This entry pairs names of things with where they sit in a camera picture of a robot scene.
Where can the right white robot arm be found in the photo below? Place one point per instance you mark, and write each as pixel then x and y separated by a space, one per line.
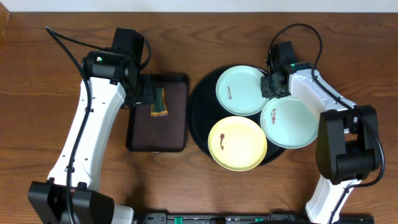
pixel 348 154

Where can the black rectangular water tray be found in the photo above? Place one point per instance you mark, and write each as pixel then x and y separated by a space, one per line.
pixel 161 133

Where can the yellow plate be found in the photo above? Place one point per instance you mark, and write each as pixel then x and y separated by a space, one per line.
pixel 237 143

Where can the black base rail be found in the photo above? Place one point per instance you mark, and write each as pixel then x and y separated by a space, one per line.
pixel 274 217

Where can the pale green plate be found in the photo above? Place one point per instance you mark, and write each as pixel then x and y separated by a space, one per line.
pixel 238 90
pixel 288 123

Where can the green and orange sponge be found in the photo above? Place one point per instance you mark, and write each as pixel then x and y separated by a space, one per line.
pixel 159 108

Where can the black round tray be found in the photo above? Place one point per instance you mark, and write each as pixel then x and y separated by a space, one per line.
pixel 204 110

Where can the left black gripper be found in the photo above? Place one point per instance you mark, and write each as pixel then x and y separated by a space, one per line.
pixel 147 93

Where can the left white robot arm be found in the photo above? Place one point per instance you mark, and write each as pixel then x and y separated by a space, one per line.
pixel 71 194

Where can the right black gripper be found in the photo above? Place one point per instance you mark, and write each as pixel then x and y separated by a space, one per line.
pixel 266 92

